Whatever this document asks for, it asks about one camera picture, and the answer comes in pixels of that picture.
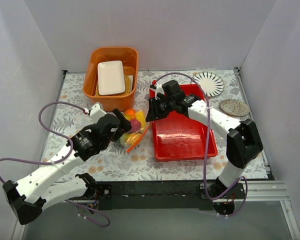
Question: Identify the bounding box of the aluminium frame rail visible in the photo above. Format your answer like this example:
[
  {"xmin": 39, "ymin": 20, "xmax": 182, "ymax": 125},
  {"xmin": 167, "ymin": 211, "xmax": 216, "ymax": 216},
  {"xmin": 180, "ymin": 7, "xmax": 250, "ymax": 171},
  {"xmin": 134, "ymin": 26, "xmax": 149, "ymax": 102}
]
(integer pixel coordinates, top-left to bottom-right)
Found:
[{"xmin": 21, "ymin": 180, "xmax": 291, "ymax": 203}]

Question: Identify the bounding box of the orange plastic bin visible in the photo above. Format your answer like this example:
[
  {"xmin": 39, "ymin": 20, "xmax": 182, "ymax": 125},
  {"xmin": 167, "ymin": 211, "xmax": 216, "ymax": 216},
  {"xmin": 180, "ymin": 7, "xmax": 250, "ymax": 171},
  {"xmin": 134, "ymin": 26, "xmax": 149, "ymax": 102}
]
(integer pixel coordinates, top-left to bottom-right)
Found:
[{"xmin": 83, "ymin": 46, "xmax": 139, "ymax": 112}]

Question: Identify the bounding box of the clear zip top bag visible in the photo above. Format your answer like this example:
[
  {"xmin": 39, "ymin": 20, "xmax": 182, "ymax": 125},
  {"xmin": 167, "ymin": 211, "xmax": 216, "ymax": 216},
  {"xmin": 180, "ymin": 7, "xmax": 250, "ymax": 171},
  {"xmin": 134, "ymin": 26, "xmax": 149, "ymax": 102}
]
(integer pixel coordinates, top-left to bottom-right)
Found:
[{"xmin": 117, "ymin": 108, "xmax": 150, "ymax": 153}]

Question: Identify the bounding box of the red plastic tray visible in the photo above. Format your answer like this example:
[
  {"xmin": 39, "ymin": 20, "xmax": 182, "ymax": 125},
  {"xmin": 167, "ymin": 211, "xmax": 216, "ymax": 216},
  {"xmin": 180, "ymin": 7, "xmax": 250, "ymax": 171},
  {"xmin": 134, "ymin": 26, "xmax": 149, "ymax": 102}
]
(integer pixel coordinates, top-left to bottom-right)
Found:
[{"xmin": 150, "ymin": 84, "xmax": 218, "ymax": 162}]

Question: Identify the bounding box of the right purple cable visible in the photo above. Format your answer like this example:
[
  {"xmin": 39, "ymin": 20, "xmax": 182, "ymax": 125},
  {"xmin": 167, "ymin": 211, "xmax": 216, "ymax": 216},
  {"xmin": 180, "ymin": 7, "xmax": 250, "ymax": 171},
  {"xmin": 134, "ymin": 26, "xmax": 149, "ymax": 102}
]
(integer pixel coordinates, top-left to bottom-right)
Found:
[{"xmin": 152, "ymin": 72, "xmax": 248, "ymax": 217}]

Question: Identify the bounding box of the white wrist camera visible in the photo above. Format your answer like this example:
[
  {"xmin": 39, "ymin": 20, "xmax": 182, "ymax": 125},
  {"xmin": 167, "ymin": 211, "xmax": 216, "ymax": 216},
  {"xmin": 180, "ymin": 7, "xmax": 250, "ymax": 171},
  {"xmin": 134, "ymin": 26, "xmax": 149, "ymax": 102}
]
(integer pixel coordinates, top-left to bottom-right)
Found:
[
  {"xmin": 89, "ymin": 102, "xmax": 107, "ymax": 123},
  {"xmin": 150, "ymin": 83, "xmax": 165, "ymax": 100}
]

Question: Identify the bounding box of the white rectangular plate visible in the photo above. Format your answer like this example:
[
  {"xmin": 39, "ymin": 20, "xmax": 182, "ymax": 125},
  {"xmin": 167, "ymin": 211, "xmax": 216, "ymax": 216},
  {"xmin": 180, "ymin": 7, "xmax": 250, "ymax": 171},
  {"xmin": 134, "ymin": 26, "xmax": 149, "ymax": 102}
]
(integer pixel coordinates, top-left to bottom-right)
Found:
[{"xmin": 97, "ymin": 60, "xmax": 125, "ymax": 95}]

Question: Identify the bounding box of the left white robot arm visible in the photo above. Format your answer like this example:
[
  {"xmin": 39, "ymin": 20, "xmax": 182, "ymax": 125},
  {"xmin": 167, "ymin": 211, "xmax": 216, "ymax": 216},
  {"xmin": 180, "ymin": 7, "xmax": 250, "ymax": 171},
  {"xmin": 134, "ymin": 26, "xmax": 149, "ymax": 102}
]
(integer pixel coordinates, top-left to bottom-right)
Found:
[{"xmin": 2, "ymin": 109, "xmax": 132, "ymax": 225}]

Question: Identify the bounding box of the speckled round coaster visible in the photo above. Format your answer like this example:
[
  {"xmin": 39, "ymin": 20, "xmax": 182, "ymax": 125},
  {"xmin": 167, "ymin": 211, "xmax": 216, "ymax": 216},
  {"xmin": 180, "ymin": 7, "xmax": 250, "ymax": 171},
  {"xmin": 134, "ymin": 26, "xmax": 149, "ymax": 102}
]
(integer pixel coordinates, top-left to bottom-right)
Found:
[{"xmin": 219, "ymin": 99, "xmax": 250, "ymax": 117}]

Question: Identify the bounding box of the green yellow papaya toy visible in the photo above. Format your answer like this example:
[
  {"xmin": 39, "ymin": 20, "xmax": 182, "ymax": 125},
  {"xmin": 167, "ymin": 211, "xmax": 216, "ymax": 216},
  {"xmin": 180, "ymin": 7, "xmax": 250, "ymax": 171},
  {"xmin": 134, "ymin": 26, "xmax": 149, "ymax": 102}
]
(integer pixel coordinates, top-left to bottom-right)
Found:
[{"xmin": 115, "ymin": 133, "xmax": 128, "ymax": 147}]

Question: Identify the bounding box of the yellow elongated mango toy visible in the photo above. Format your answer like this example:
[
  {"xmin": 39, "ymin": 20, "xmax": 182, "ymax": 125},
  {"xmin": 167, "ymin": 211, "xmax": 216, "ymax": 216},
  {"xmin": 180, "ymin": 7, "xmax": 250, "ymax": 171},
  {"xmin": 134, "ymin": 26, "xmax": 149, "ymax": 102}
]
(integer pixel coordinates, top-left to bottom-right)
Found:
[{"xmin": 135, "ymin": 110, "xmax": 146, "ymax": 128}]

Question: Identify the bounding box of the dark red round fruit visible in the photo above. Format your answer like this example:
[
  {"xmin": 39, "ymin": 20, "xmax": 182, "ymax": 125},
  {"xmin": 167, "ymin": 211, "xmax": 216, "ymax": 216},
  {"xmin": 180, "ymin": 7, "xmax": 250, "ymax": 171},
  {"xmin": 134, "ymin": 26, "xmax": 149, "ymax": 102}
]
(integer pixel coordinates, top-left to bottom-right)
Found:
[{"xmin": 130, "ymin": 118, "xmax": 142, "ymax": 133}]

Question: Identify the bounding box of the purple cable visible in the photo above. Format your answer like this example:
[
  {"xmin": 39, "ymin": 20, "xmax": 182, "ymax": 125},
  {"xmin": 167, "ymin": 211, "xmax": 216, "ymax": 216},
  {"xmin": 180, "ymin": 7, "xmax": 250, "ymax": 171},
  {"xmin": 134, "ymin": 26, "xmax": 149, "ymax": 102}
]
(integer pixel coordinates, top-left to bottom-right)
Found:
[
  {"xmin": 0, "ymin": 101, "xmax": 111, "ymax": 228},
  {"xmin": 152, "ymin": 72, "xmax": 248, "ymax": 217}
]

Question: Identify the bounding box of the white striped round plate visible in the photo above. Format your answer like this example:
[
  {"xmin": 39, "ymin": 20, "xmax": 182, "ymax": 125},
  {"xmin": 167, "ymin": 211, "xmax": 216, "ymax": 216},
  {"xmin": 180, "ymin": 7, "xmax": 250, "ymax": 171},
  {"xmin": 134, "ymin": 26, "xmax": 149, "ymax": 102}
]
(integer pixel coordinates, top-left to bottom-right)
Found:
[{"xmin": 193, "ymin": 71, "xmax": 225, "ymax": 98}]

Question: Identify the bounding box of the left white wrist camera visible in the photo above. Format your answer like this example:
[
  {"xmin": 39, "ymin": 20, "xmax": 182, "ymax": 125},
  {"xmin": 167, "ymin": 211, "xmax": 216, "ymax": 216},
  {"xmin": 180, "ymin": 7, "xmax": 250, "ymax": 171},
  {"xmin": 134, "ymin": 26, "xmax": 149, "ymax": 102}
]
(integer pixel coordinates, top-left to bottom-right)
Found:
[{"xmin": 89, "ymin": 102, "xmax": 107, "ymax": 123}]

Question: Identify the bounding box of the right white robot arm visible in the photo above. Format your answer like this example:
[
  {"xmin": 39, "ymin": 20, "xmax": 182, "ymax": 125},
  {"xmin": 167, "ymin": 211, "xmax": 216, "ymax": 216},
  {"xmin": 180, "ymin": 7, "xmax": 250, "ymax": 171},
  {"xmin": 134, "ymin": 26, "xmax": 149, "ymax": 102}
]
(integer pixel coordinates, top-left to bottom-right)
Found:
[{"xmin": 145, "ymin": 80, "xmax": 264, "ymax": 199}]

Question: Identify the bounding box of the yellow tray in bin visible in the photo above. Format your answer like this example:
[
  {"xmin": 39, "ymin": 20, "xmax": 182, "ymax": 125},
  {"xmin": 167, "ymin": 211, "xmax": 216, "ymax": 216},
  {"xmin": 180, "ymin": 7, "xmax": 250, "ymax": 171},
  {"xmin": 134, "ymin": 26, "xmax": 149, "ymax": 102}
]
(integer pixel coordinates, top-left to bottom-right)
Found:
[{"xmin": 94, "ymin": 74, "xmax": 133, "ymax": 97}]

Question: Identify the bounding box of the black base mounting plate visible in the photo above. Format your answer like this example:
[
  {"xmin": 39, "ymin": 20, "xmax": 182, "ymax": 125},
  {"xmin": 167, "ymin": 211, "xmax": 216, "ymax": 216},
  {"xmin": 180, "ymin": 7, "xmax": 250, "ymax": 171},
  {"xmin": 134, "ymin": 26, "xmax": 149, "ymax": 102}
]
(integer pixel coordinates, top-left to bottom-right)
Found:
[{"xmin": 72, "ymin": 180, "xmax": 245, "ymax": 211}]

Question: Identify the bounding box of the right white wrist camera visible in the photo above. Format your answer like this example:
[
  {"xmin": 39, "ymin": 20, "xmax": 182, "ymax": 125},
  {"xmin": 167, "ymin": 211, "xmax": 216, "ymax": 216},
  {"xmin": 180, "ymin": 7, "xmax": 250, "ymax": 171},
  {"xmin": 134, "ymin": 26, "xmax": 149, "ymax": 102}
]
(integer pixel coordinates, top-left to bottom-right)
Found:
[{"xmin": 150, "ymin": 83, "xmax": 165, "ymax": 100}]

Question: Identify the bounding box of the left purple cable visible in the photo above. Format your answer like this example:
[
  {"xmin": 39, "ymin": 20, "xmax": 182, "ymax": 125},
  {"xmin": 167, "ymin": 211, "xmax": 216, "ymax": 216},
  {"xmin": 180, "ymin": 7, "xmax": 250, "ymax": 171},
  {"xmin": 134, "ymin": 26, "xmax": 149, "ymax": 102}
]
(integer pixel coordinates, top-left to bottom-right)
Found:
[{"xmin": 0, "ymin": 101, "xmax": 111, "ymax": 228}]

